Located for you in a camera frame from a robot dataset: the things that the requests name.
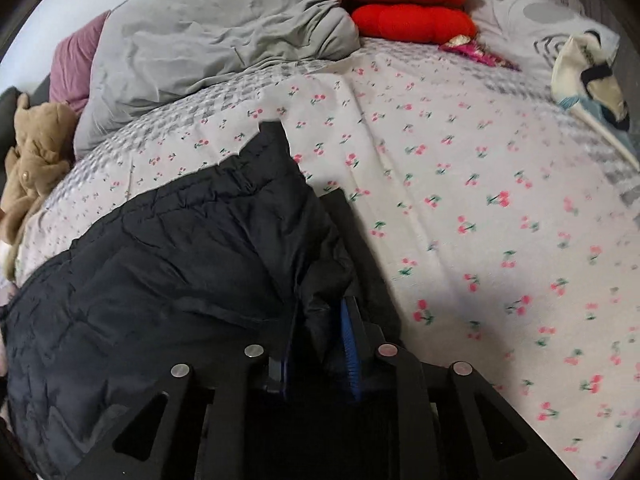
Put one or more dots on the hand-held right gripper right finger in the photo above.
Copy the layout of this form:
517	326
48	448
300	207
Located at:
350	355

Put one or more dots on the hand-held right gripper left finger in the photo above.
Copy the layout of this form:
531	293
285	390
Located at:
280	365

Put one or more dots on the black quilted puffer jacket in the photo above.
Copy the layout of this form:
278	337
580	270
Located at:
175	270

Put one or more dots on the cherry print bed sheet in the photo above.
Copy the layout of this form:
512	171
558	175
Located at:
450	185

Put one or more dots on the beige plush toy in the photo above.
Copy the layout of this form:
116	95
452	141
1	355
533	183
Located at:
35	160

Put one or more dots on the pink patterned pouch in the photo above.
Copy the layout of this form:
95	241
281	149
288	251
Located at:
475	52

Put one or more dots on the grey duvet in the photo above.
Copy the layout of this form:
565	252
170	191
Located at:
210	35

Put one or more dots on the pink pillow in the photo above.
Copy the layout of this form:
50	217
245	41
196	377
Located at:
75	65

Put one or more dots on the white pillow with grey print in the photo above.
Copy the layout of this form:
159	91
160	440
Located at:
520	30

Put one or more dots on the cream and black cloth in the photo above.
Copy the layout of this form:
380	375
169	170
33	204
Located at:
575	65

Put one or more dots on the dark grey cushion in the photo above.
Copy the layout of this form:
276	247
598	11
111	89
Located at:
7	110

